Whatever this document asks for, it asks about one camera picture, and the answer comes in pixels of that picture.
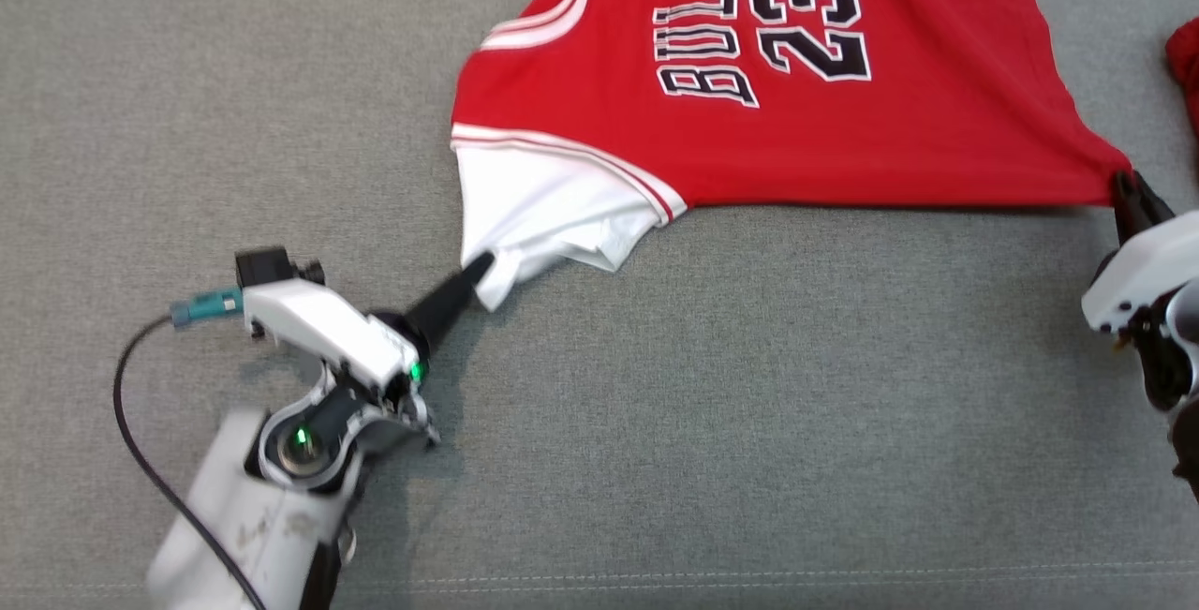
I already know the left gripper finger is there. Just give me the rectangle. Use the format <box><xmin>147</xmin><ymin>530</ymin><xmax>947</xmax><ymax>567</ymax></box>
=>
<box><xmin>406</xmin><ymin>250</ymin><xmax>496</xmax><ymax>360</ymax></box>

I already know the red shorts white stripe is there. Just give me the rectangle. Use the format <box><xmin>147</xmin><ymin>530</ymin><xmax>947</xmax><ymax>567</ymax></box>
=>
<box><xmin>1164</xmin><ymin>16</ymin><xmax>1199</xmax><ymax>141</ymax></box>

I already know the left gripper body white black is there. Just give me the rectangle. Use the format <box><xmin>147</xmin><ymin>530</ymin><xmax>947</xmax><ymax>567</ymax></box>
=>
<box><xmin>240</xmin><ymin>275</ymin><xmax>434</xmax><ymax>397</ymax></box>

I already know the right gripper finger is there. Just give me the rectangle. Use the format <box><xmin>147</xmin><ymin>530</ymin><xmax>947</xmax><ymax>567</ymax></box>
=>
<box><xmin>1111</xmin><ymin>169</ymin><xmax>1177</xmax><ymax>247</ymax></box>

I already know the red Bulls 23 jersey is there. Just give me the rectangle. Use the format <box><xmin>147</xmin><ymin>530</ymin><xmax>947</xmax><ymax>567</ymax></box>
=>
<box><xmin>450</xmin><ymin>0</ymin><xmax>1134</xmax><ymax>313</ymax></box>

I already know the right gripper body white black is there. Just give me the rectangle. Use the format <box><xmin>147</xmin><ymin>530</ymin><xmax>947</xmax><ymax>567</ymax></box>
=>
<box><xmin>1080</xmin><ymin>209</ymin><xmax>1199</xmax><ymax>336</ymax></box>

